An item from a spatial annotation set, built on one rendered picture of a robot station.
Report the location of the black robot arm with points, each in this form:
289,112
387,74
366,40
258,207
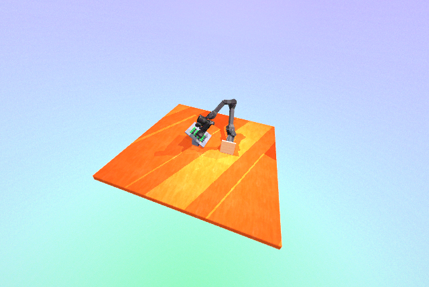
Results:
230,128

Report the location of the white switch panel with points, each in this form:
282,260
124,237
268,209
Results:
191,131

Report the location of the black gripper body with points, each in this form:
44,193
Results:
202,131

